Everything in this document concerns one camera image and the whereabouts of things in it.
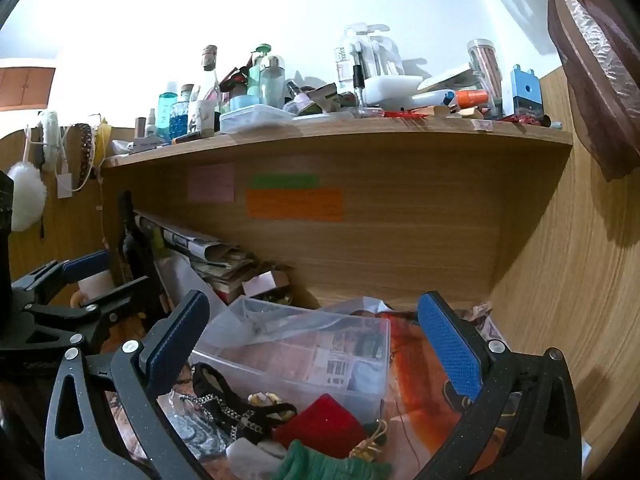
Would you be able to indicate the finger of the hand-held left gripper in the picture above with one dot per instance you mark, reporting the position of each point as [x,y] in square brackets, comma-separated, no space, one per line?
[87,264]
[112,305]

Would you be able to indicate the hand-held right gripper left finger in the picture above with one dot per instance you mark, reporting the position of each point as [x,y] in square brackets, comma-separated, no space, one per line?
[175,341]

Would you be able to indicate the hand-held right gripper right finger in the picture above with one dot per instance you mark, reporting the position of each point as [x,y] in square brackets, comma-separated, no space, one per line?
[450,345]

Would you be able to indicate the orange plastic bag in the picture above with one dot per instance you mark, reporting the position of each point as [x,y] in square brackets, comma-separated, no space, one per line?
[430,380]

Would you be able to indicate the white fluffy pom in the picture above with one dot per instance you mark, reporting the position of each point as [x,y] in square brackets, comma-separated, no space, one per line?
[25,195]

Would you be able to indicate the white charger adapter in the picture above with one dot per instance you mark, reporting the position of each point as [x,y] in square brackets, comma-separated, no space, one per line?
[64,186]

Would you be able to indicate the stack of books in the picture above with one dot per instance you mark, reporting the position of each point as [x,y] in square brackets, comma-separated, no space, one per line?
[215,260]

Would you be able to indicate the small pink box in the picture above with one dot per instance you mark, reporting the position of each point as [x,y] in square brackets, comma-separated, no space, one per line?
[265,283]

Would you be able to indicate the white fluffy headband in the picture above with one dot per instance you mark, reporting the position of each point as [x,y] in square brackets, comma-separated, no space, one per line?
[50,140]

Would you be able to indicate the brown studded headband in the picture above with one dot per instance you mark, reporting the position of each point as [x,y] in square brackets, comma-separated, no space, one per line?
[84,152]

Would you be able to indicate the gold trinket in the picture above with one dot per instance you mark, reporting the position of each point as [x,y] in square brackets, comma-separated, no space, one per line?
[372,442]

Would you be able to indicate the yellow hanging item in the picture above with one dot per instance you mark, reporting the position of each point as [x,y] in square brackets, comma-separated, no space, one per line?
[102,140]

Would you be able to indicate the clear plastic storage bin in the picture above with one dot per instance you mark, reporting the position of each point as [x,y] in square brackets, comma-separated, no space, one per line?
[300,352]

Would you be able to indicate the white cloth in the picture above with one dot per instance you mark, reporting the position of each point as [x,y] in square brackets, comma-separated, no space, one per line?
[250,459]

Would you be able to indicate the pink sticky note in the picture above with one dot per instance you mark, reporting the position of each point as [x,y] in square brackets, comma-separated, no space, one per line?
[211,183]

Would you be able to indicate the red cloth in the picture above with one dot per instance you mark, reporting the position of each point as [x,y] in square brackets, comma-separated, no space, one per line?
[320,425]

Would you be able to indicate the blue bead jar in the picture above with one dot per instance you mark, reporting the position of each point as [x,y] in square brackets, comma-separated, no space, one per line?
[180,122]

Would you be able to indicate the teal liquid bottle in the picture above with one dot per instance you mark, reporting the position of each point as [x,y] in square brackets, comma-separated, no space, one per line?
[166,110]

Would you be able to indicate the green knit sock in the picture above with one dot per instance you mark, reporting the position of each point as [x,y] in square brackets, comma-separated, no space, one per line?
[325,467]

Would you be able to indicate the orange sticky note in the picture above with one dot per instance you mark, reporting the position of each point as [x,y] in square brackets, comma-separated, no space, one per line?
[295,204]

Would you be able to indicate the green sticky note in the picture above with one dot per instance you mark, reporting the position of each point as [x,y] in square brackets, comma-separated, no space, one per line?
[285,181]

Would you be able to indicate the wooden desk shelf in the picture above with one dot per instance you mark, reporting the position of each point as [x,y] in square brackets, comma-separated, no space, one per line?
[400,141]

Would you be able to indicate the flat clear plastic container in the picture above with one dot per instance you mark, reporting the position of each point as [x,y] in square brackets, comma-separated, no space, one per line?
[255,119]

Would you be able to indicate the glass bottle with cork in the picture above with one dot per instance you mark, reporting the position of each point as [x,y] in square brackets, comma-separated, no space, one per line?
[210,77]

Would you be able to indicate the orange capped tube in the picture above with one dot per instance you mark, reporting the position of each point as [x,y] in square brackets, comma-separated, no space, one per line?
[471,99]

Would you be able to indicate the green pump bottle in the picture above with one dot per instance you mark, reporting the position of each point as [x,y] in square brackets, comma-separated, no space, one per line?
[257,77]

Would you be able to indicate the clear bottle silver cap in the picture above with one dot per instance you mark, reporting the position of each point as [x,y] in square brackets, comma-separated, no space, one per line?
[273,85]

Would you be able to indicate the blue box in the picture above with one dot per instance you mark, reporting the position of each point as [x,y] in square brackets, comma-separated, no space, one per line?
[526,92]

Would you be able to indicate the tall jar of brown sticks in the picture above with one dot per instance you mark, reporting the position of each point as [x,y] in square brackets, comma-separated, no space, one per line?
[485,72]

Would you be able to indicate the black mascara tube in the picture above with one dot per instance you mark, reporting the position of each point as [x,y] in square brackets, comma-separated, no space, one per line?
[357,85]

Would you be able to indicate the brown curtain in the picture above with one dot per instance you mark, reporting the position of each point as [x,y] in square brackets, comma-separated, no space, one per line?
[595,60]

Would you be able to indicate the wooden wall cabinet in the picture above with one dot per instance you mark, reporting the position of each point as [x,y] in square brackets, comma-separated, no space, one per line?
[25,87]

